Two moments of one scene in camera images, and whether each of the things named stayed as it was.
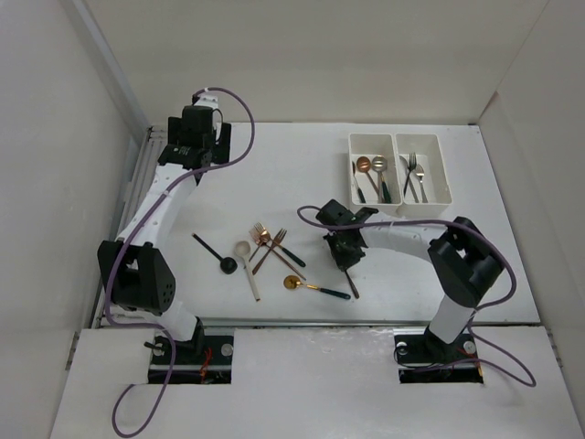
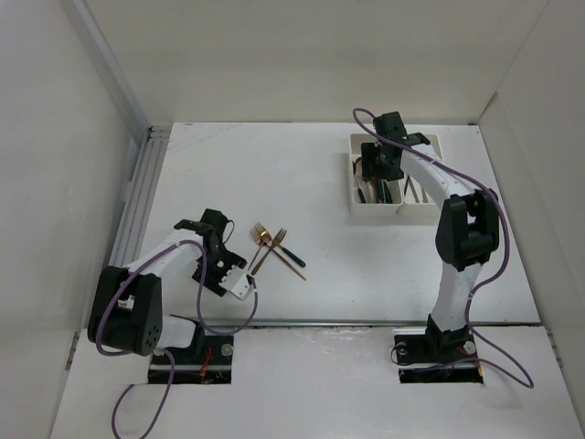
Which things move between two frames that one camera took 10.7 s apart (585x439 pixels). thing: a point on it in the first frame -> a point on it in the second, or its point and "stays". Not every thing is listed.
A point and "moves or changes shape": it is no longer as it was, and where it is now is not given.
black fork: [411, 164] moves or changes shape
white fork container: [424, 188] stays
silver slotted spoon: [379, 165] moves or changes shape
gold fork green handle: [289, 252] stays
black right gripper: [343, 262] -> [368, 150]
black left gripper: [220, 148] -> [213, 281]
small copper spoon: [264, 239] stays
